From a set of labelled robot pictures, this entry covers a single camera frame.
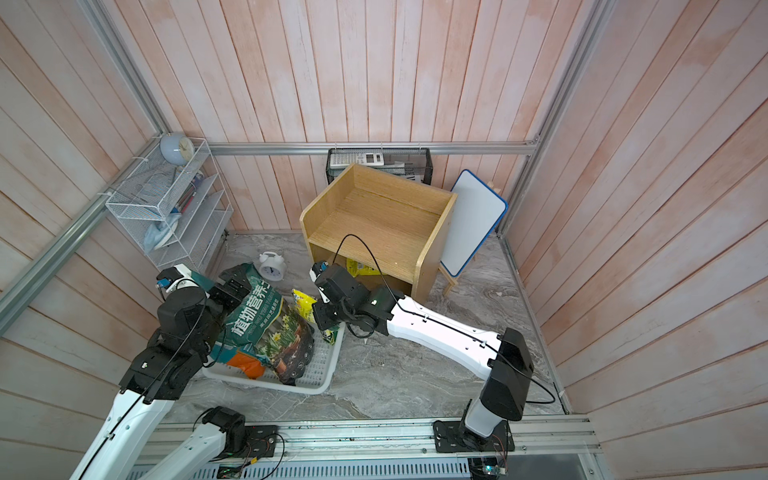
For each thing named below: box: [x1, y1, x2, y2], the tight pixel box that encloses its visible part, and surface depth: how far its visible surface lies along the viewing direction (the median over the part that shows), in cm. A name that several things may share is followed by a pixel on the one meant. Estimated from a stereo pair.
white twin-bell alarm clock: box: [259, 251, 287, 281], surface depth 103 cm
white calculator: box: [330, 152, 385, 169], surface depth 92 cm
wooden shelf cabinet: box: [299, 163, 457, 301], surface depth 80 cm
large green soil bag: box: [209, 262, 314, 386], surface depth 76 cm
